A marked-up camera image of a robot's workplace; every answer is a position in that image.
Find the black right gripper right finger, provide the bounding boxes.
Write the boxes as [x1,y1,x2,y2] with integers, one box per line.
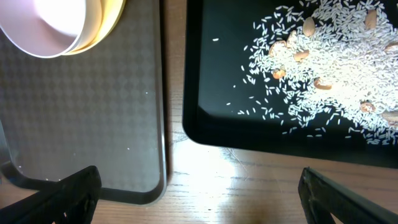
[298,167,397,224]

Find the pink bowl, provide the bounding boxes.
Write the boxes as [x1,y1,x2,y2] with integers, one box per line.
[1,0,103,58]

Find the brown serving tray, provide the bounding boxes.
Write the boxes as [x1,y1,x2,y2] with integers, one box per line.
[1,0,167,205]

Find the yellow plate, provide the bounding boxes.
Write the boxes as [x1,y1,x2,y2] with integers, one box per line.
[65,0,126,55]

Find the rice and nuts pile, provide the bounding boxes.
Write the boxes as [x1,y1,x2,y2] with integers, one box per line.
[246,1,397,145]

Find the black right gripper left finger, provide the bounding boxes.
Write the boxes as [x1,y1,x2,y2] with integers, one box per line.
[1,166,101,224]

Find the black waste tray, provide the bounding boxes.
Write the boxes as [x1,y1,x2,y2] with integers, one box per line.
[183,1,397,168]

